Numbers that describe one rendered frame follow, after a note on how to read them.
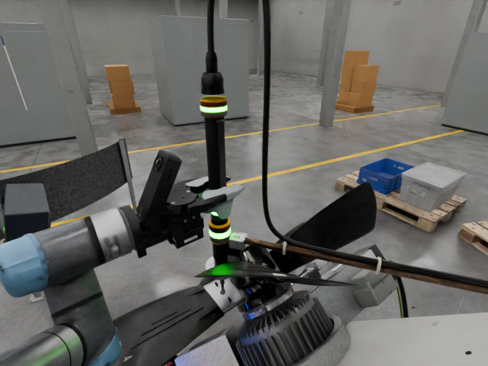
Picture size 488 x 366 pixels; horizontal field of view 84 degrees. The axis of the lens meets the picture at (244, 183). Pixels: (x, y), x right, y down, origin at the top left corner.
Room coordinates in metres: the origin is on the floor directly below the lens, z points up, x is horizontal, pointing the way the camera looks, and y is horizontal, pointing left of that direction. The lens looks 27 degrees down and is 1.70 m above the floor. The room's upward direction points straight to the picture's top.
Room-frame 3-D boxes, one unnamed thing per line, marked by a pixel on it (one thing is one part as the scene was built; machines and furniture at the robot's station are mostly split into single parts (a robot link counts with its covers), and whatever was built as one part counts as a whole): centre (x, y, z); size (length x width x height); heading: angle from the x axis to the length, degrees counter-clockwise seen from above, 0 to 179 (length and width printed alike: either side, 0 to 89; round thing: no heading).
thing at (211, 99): (0.46, 0.05, 1.61); 0.04 x 0.04 x 0.03
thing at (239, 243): (0.45, 0.04, 1.31); 0.09 x 0.07 x 0.10; 72
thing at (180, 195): (0.39, 0.14, 1.44); 0.12 x 0.08 x 0.09; 127
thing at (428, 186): (2.68, -2.06, 0.31); 0.60 x 0.42 x 0.33; 125
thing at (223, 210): (0.43, 0.04, 1.44); 0.09 x 0.03 x 0.06; 117
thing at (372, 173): (3.10, -1.78, 0.25); 0.60 x 0.41 x 0.22; 125
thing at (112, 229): (0.34, 0.20, 1.44); 0.08 x 0.05 x 0.08; 37
